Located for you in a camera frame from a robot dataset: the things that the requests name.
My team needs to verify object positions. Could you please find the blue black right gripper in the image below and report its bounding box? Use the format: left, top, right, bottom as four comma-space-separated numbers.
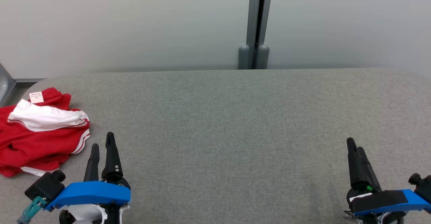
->
343, 137, 431, 224

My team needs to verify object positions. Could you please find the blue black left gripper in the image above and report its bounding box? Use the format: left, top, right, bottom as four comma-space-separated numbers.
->
44, 132, 131, 224

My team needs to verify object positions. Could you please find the teal plug left camera cable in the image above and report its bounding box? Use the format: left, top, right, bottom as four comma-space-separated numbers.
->
17, 196, 47, 224

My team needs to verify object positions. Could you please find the grey partition post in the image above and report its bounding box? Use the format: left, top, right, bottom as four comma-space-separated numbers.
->
238, 0, 274, 70

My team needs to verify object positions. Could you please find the grey metal cart frame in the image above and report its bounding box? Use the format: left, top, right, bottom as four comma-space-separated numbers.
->
0, 63, 46, 107

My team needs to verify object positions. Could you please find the red shorts white trim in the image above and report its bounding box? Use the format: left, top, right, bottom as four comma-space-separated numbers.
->
0, 105, 91, 178

